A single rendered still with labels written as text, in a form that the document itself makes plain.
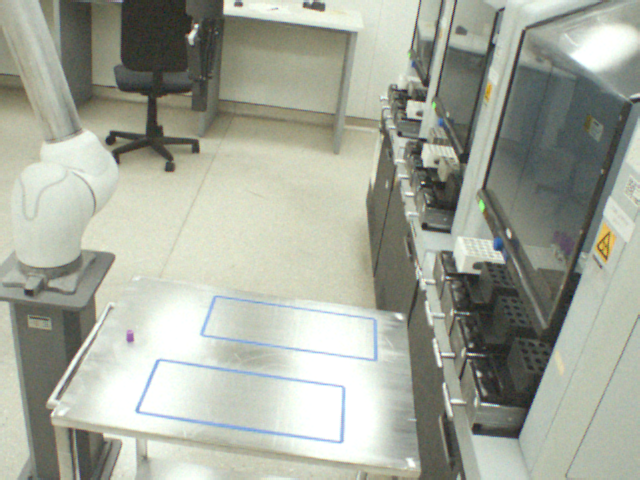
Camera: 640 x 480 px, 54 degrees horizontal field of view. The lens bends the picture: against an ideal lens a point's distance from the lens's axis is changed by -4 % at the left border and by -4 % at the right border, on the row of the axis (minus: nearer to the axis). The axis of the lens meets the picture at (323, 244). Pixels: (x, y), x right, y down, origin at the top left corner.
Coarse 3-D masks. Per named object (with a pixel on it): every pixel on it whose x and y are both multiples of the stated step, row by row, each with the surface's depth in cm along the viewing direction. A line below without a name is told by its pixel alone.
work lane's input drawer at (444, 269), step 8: (440, 256) 170; (448, 256) 168; (440, 264) 166; (448, 264) 164; (432, 272) 174; (440, 272) 165; (448, 272) 161; (456, 272) 161; (464, 272) 161; (424, 280) 168; (432, 280) 168; (440, 280) 164; (448, 280) 160; (456, 280) 160; (424, 288) 164; (440, 288) 163
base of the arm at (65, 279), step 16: (16, 256) 151; (80, 256) 156; (16, 272) 151; (32, 272) 149; (48, 272) 149; (64, 272) 151; (80, 272) 156; (32, 288) 145; (48, 288) 150; (64, 288) 149
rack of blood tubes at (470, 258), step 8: (464, 240) 167; (472, 240) 167; (480, 240) 167; (488, 240) 168; (456, 248) 167; (464, 248) 162; (472, 248) 163; (480, 248) 164; (488, 248) 164; (456, 256) 166; (464, 256) 159; (472, 256) 159; (480, 256) 159; (488, 256) 160; (496, 256) 161; (456, 264) 165; (464, 264) 160; (472, 264) 160; (480, 264) 168; (472, 272) 161
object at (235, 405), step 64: (128, 320) 125; (192, 320) 128; (256, 320) 131; (320, 320) 134; (384, 320) 138; (64, 384) 113; (128, 384) 110; (192, 384) 112; (256, 384) 114; (320, 384) 117; (384, 384) 119; (64, 448) 104; (256, 448) 101; (320, 448) 103; (384, 448) 105
